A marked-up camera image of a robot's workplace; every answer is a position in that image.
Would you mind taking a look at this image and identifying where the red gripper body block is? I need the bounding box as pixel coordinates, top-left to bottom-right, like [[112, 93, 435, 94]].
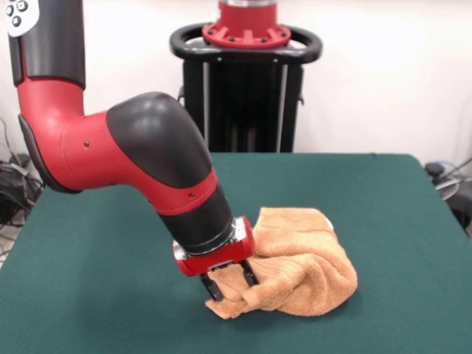
[[176, 217, 255, 277]]

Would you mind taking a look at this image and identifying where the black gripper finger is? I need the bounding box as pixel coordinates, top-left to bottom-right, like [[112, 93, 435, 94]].
[[201, 272, 224, 302], [241, 260, 260, 287]]

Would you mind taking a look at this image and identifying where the orange terry towel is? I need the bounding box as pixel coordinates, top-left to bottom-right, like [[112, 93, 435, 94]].
[[205, 206, 358, 320]]

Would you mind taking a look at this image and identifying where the dark green table cloth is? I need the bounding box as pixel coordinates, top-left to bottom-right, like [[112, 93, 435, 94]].
[[0, 150, 472, 354]]

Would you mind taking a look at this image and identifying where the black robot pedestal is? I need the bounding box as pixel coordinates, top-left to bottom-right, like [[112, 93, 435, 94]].
[[169, 22, 324, 153]]

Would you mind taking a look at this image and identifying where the black cable tangle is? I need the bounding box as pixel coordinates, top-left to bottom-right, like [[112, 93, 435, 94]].
[[0, 117, 45, 266]]

